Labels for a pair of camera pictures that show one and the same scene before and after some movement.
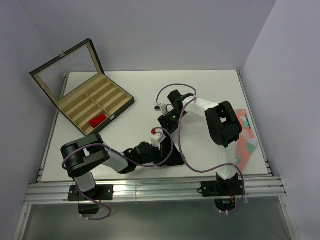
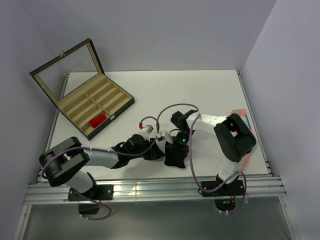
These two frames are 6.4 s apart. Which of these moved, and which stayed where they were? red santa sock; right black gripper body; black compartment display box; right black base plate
Moved: right black gripper body
Stayed: right black base plate; black compartment display box; red santa sock
